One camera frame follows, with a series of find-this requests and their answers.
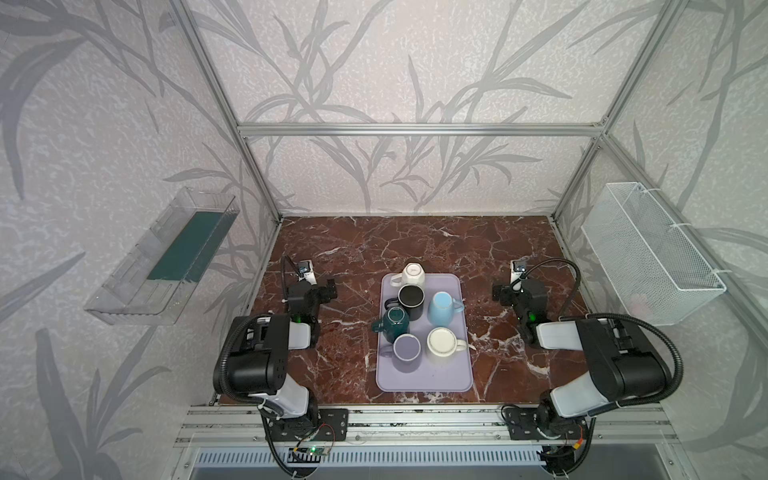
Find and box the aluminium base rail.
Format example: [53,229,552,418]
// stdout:
[173,404,680,448]

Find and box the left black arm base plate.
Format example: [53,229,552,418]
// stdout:
[267,408,349,442]

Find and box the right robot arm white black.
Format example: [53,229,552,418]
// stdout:
[491,277,684,429]

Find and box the green pad in bin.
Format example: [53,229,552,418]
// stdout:
[147,211,236,283]

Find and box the lavender rectangular tray mat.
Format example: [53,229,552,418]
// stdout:
[376,273,473,392]

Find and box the light blue mug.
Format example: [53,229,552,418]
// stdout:
[427,291,465,327]

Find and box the white mug red interior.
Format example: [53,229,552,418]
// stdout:
[426,327,469,359]

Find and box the white octagonal mug upside down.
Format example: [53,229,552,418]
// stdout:
[390,262,426,288]

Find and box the lavender purple mug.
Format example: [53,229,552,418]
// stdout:
[378,333,422,374]

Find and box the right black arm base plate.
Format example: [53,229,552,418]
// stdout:
[501,404,585,441]

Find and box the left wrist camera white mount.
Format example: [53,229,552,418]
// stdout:
[296,260,317,285]

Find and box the aluminium frame crossbar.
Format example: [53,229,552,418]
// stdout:
[237,123,602,137]

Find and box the dark green mug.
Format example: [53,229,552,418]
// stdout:
[372,305,410,343]

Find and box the black mug white rim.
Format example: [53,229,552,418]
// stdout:
[384,284,425,322]

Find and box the green circuit board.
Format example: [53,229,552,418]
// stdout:
[291,445,332,462]

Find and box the clear plastic wall bin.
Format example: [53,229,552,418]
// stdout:
[85,187,240,326]

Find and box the white wire mesh basket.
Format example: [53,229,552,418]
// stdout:
[582,182,727,326]

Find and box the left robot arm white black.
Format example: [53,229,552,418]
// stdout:
[213,279,338,429]

